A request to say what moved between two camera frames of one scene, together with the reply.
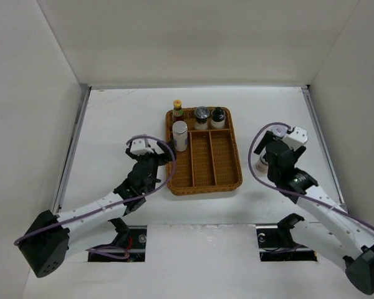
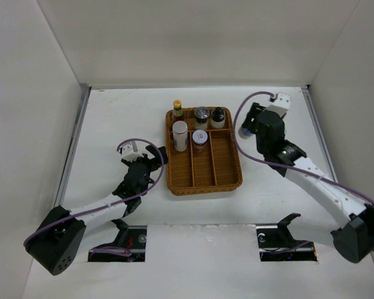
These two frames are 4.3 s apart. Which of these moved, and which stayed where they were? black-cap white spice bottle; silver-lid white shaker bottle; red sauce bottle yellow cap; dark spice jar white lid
Moved: dark spice jar white lid
Stayed: black-cap white spice bottle; red sauce bottle yellow cap; silver-lid white shaker bottle
